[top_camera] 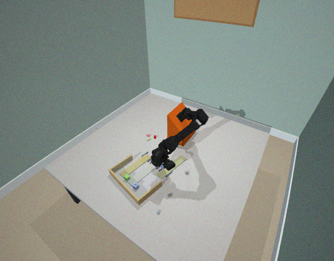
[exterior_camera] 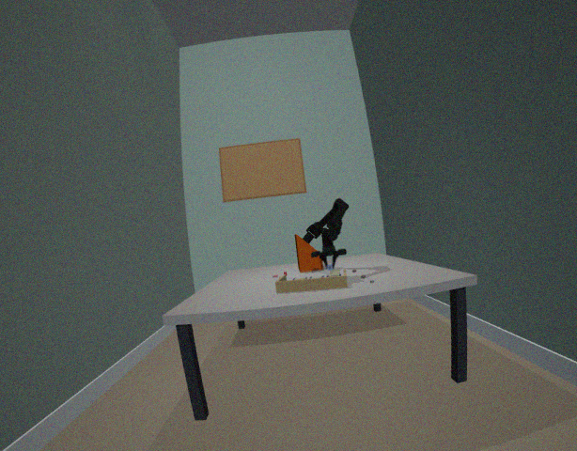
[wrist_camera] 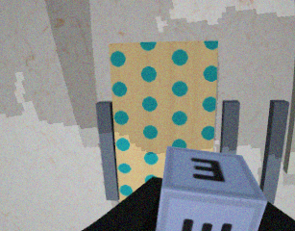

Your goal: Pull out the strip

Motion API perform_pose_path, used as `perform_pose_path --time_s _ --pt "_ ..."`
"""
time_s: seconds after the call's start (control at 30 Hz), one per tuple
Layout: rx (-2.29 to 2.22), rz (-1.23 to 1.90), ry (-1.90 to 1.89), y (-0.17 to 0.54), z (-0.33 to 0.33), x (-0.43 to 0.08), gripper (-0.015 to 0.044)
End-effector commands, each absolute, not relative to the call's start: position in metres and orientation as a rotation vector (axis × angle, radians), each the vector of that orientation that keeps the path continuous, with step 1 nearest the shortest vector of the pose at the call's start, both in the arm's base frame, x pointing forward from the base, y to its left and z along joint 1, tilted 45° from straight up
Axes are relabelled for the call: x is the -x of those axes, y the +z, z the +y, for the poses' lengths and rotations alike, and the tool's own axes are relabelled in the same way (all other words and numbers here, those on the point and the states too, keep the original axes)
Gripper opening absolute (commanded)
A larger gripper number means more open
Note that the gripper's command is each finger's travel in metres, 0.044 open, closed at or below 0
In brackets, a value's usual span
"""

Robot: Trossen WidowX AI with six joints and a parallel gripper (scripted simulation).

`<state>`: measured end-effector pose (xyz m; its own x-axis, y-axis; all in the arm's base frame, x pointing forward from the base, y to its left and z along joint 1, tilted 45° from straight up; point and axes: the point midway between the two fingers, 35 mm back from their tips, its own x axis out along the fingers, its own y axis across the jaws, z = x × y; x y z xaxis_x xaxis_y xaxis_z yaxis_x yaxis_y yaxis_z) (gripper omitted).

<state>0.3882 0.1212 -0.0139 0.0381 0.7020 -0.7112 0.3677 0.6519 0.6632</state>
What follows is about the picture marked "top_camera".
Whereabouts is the light wooden strip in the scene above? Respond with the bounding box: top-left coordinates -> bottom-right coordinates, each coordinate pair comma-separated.
138,154 -> 151,164

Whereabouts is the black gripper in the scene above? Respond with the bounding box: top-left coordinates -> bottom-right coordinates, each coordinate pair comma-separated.
152,148 -> 176,171

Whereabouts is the tan polka-dotted strip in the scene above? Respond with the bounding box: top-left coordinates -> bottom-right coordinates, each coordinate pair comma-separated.
156,155 -> 187,179

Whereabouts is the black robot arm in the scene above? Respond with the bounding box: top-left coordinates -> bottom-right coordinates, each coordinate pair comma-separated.
151,107 -> 209,167

